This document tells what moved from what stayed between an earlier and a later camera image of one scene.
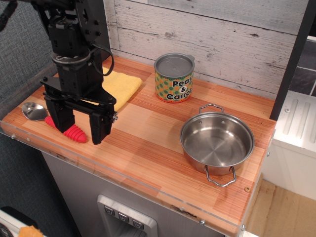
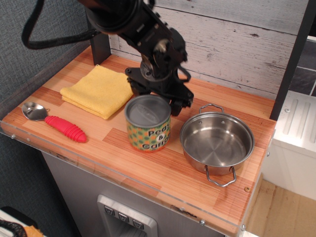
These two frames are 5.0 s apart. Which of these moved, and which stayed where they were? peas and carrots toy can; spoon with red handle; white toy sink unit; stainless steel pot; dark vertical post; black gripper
Moved: black gripper; peas and carrots toy can
Stayed: stainless steel pot; white toy sink unit; dark vertical post; spoon with red handle
